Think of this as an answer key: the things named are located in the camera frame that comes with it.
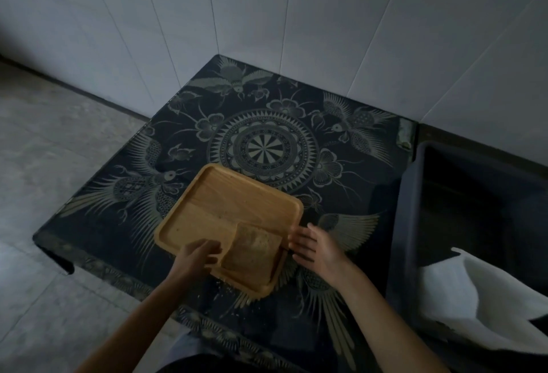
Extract person's right hand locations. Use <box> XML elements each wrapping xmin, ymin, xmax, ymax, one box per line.
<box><xmin>288</xmin><ymin>222</ymin><xmax>354</xmax><ymax>277</ymax></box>

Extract dark plastic bin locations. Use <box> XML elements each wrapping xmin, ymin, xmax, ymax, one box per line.
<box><xmin>385</xmin><ymin>139</ymin><xmax>548</xmax><ymax>373</ymax></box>

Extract brown bread slice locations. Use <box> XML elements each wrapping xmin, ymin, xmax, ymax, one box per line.
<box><xmin>220</xmin><ymin>222</ymin><xmax>283</xmax><ymax>288</ymax></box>

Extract person's left hand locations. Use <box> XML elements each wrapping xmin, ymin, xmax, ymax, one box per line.
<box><xmin>169</xmin><ymin>238</ymin><xmax>223</xmax><ymax>286</ymax></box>

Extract person's right forearm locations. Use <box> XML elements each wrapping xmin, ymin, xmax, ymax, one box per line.
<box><xmin>330</xmin><ymin>258</ymin><xmax>451</xmax><ymax>373</ymax></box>

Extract white cloth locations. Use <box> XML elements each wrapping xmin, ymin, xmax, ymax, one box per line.
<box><xmin>417</xmin><ymin>248</ymin><xmax>548</xmax><ymax>354</ymax></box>

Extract person's left forearm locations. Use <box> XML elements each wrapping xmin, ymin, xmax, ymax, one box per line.
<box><xmin>75</xmin><ymin>273</ymin><xmax>194</xmax><ymax>373</ymax></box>

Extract person's light garment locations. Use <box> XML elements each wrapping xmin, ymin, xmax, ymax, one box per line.
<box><xmin>135</xmin><ymin>328</ymin><xmax>207</xmax><ymax>373</ymax></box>

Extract pale tape strip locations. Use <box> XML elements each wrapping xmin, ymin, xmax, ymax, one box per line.
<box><xmin>396</xmin><ymin>118</ymin><xmax>416</xmax><ymax>151</ymax></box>

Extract black bird-patterned tablecloth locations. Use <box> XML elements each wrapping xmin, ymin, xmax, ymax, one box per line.
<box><xmin>33</xmin><ymin>55</ymin><xmax>418</xmax><ymax>373</ymax></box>

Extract wooden rectangular tray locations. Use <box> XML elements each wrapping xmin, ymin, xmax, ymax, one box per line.
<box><xmin>154</xmin><ymin>163</ymin><xmax>305</xmax><ymax>299</ymax></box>

